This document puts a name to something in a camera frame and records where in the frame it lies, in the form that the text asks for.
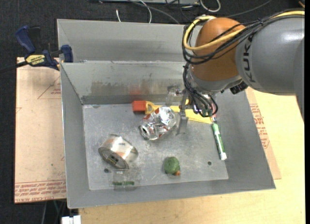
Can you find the black cylinder on white bracket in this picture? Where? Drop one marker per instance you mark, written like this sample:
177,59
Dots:
238,87

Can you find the silver tape roll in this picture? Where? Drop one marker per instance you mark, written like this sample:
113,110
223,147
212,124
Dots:
118,151

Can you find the orange-red small block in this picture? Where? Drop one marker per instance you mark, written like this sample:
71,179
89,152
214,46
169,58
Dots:
139,106

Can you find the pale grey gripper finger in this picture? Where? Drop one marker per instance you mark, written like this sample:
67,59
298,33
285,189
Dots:
183,125

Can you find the clear plastic cup green print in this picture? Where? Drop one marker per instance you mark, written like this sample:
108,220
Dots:
124,179

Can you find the grey metal bin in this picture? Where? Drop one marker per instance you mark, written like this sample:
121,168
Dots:
155,150

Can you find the crushed silver can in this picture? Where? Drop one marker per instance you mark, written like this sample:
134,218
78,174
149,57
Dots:
157,123

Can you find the brown cardboard board red print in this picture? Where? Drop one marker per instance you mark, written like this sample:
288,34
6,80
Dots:
38,126

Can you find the green and white marker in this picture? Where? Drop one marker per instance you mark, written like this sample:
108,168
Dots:
219,140

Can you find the yellow flat plastic tool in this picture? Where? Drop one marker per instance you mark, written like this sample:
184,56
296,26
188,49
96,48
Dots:
196,117

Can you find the green round toy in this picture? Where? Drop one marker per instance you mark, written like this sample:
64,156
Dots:
171,165

